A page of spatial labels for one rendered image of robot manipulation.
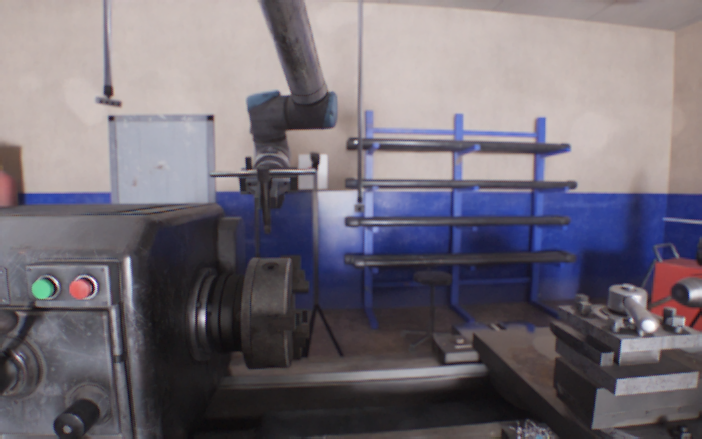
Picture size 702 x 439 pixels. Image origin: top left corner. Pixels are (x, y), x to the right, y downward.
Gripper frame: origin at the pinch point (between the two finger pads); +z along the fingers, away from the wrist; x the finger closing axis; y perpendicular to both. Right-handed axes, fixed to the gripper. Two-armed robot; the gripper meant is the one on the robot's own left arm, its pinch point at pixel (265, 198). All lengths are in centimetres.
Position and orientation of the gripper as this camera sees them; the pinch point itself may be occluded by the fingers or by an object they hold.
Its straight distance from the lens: 71.9
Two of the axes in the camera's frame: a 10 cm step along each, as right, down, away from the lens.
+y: 0.4, -8.9, -4.5
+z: 1.4, 4.5, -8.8
